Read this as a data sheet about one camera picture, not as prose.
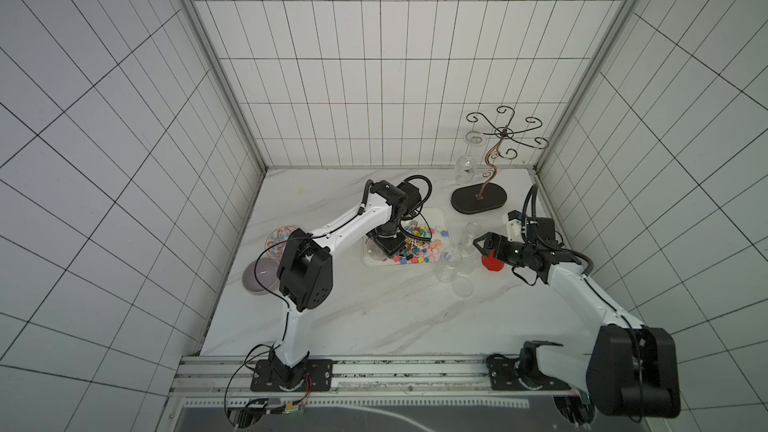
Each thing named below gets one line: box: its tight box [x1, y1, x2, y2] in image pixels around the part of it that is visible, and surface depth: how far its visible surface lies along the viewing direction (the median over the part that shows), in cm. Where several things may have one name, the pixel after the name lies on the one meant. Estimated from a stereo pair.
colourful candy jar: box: [434, 247, 462, 284], surface depth 93 cm
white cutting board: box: [361, 207, 452, 268], surface depth 97 cm
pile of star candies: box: [392, 221, 442, 264], surface depth 96 cm
